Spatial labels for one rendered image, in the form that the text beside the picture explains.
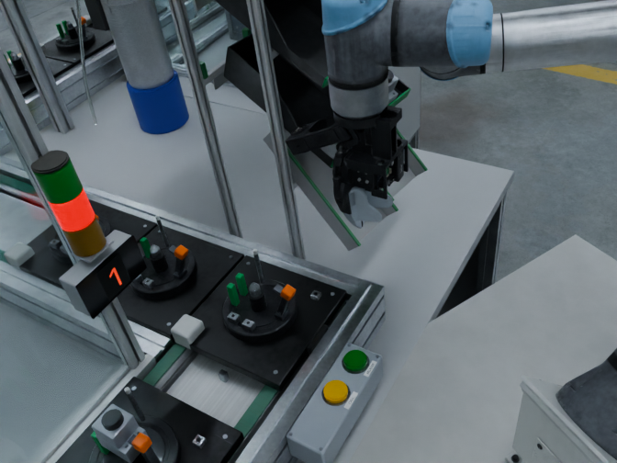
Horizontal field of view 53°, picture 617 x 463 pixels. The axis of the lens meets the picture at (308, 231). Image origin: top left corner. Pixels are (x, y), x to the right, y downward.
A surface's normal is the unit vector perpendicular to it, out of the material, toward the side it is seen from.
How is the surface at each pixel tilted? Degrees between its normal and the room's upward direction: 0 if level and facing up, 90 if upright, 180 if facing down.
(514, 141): 0
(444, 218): 0
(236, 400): 0
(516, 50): 78
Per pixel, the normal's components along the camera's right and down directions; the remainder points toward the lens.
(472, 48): -0.16, 0.69
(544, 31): -0.24, 0.05
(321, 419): -0.11, -0.74
